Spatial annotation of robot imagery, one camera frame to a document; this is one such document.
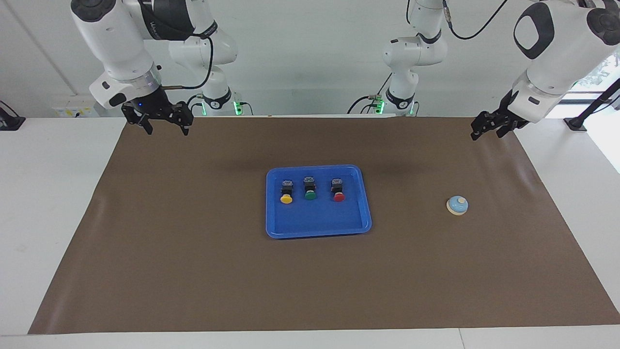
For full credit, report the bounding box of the black arm base cable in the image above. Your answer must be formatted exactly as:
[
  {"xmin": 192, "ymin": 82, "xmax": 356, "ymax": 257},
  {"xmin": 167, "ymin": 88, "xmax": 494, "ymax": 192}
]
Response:
[
  {"xmin": 346, "ymin": 72, "xmax": 393, "ymax": 115},
  {"xmin": 186, "ymin": 93, "xmax": 205, "ymax": 117}
]

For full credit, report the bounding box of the blue plastic tray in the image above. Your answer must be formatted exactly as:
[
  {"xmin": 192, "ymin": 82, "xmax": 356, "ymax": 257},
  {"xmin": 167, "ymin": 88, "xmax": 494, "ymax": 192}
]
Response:
[{"xmin": 265, "ymin": 164, "xmax": 373, "ymax": 239}]

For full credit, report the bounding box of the black right arm base cable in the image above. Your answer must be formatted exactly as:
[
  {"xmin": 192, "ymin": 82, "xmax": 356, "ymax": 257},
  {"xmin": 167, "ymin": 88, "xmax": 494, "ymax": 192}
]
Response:
[{"xmin": 186, "ymin": 93, "xmax": 205, "ymax": 117}]

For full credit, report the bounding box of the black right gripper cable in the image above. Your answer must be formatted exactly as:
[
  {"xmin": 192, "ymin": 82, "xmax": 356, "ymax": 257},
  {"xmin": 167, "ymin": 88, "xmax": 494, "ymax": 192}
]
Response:
[{"xmin": 162, "ymin": 33, "xmax": 214, "ymax": 91}]

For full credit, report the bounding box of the black desk clamp mount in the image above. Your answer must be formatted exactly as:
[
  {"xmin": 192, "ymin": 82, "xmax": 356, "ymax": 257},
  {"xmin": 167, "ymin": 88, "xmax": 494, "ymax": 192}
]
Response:
[{"xmin": 0, "ymin": 100, "xmax": 26, "ymax": 132}]

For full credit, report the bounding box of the light blue call bell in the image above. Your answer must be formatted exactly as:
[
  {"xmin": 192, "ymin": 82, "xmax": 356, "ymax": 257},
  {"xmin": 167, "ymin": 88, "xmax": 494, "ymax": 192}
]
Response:
[{"xmin": 446, "ymin": 195, "xmax": 469, "ymax": 217}]

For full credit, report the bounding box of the brown table mat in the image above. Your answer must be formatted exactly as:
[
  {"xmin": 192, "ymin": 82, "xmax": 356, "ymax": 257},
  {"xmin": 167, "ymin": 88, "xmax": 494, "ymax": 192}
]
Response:
[{"xmin": 28, "ymin": 115, "xmax": 620, "ymax": 335}]

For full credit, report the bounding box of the white wall socket box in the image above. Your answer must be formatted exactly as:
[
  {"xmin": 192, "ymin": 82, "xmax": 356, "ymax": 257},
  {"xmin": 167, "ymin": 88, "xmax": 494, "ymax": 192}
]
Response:
[{"xmin": 52, "ymin": 94, "xmax": 100, "ymax": 118}]

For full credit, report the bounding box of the black camera stand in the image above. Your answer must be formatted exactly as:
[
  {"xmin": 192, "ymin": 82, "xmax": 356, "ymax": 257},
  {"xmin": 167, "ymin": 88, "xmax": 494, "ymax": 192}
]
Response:
[{"xmin": 564, "ymin": 77, "xmax": 620, "ymax": 132}]

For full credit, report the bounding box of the black left arm base cable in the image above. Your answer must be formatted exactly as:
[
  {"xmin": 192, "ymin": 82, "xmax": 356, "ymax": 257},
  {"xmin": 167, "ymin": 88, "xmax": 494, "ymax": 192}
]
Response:
[{"xmin": 346, "ymin": 72, "xmax": 393, "ymax": 115}]

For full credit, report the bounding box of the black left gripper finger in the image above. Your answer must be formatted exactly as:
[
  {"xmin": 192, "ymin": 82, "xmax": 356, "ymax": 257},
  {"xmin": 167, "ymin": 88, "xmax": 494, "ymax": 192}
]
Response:
[
  {"xmin": 470, "ymin": 111, "xmax": 501, "ymax": 142},
  {"xmin": 489, "ymin": 119, "xmax": 513, "ymax": 138}
]

